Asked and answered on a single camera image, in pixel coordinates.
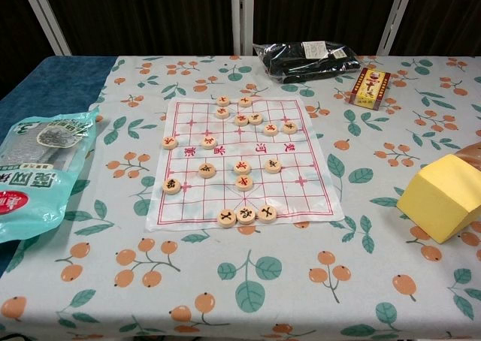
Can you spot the floral print tablecloth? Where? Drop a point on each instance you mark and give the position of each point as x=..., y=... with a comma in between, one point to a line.
x=263, y=281

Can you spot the blue table mat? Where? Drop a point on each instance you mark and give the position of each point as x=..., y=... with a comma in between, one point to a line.
x=56, y=78

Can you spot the white plastic chess board sheet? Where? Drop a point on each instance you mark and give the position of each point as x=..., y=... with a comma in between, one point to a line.
x=225, y=198

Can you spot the red yellow small carton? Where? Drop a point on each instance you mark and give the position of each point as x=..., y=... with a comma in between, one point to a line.
x=370, y=89

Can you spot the white slanted frame post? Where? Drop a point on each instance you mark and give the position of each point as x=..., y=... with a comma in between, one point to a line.
x=47, y=18
x=394, y=22

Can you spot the yellow foam cube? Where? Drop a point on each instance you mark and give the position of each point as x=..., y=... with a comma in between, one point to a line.
x=436, y=202

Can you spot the white upright frame post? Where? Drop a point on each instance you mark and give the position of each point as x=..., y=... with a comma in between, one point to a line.
x=242, y=18

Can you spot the clear bag of black socks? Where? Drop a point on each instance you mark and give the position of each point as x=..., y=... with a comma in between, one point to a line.
x=300, y=61

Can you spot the teal plastic cloth package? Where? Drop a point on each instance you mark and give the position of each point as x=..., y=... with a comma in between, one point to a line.
x=34, y=175

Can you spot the black pleated curtain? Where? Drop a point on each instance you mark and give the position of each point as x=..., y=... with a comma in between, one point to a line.
x=150, y=14

